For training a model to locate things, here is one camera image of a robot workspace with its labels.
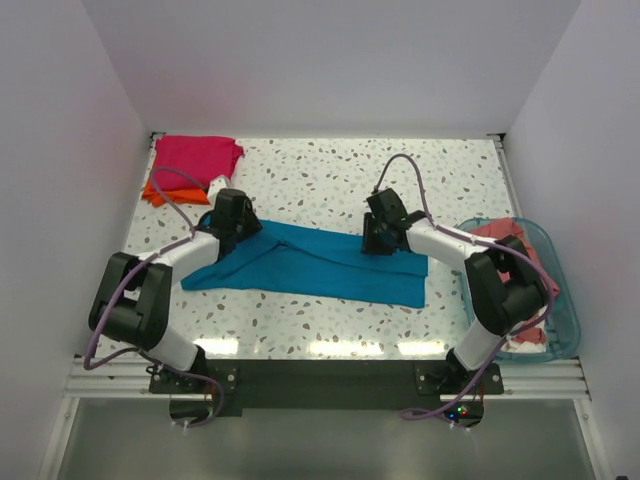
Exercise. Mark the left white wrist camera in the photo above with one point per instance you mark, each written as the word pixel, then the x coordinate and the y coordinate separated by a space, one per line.
pixel 216 185

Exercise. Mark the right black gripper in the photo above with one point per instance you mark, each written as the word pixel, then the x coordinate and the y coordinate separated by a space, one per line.
pixel 369 246

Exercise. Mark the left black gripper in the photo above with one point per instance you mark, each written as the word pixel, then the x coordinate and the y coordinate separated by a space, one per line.
pixel 252 223

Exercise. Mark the blue t shirt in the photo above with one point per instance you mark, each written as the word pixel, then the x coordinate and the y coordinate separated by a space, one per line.
pixel 292 259

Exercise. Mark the aluminium table frame rail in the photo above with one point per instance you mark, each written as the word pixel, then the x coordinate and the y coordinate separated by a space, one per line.
pixel 127 379

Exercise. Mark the folded orange t shirt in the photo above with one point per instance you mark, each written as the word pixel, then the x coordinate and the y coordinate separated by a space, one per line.
pixel 193 196

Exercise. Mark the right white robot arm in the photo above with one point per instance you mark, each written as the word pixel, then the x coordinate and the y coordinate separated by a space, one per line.
pixel 507 288

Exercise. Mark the folded magenta t shirt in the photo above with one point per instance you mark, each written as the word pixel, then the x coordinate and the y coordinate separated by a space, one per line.
pixel 202 158

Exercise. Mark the white t shirt in basket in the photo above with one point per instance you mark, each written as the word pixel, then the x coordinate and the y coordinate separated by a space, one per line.
pixel 531 341

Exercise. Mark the pink t shirt in basket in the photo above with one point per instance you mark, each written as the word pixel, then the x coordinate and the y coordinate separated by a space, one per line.
pixel 538 246

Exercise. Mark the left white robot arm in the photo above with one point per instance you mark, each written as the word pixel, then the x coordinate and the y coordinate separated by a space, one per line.
pixel 131 309

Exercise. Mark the clear teal plastic basket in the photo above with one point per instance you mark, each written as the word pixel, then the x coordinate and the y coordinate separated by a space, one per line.
pixel 565 328

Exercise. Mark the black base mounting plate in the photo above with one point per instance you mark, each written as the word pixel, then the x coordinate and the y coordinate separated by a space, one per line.
pixel 416 389

